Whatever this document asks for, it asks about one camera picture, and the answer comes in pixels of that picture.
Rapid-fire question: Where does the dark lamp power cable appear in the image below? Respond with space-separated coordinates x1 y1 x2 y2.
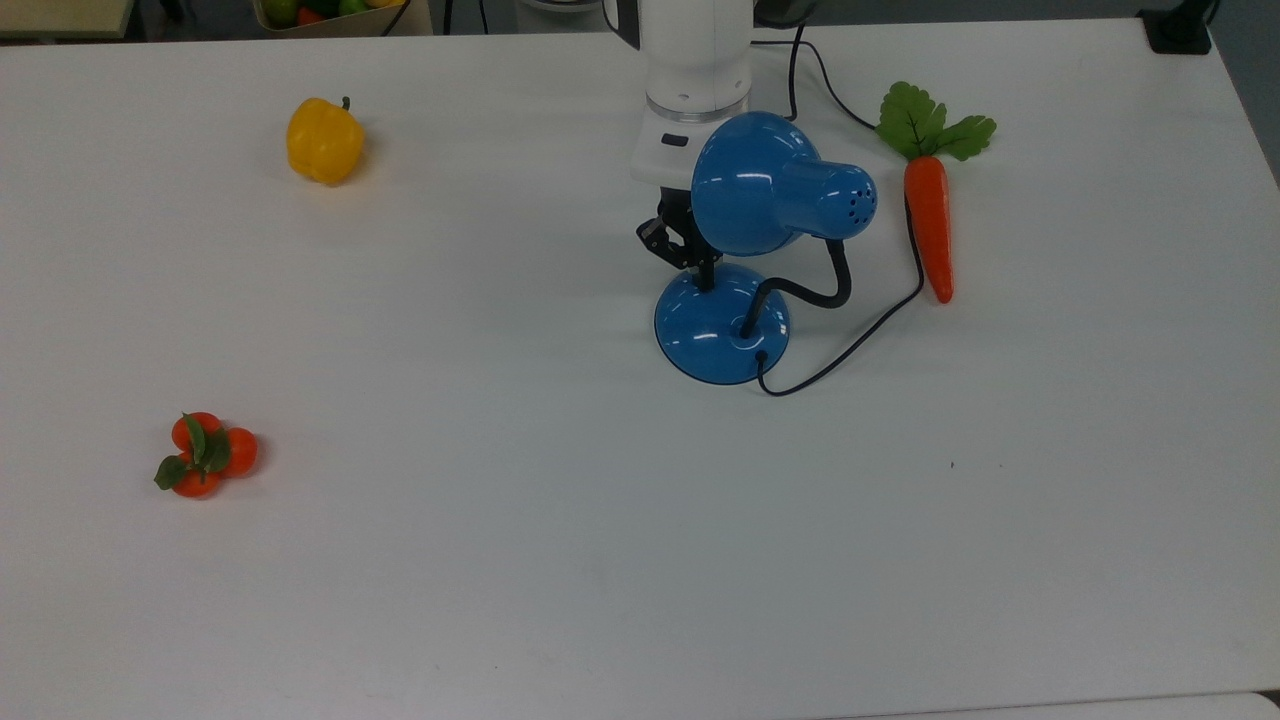
750 40 926 398

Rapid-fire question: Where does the orange toy carrot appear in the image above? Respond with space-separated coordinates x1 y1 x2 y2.
875 81 998 305

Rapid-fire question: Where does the yellow toy bell pepper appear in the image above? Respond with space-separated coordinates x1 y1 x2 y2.
285 96 367 188

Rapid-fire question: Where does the black table clamp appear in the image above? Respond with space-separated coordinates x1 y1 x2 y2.
1139 0 1215 55

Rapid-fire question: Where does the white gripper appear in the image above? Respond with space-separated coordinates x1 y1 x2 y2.
629 106 725 294

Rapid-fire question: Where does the wooden board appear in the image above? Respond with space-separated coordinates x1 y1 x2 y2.
0 0 137 40

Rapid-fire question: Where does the blue desk lamp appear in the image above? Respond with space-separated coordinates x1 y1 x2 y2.
654 110 879 387

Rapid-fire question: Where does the box of toy fruit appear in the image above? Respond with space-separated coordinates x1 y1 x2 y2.
250 0 434 39

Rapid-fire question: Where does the toy tomato cluster with leaves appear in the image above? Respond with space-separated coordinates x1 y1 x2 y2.
153 410 260 500

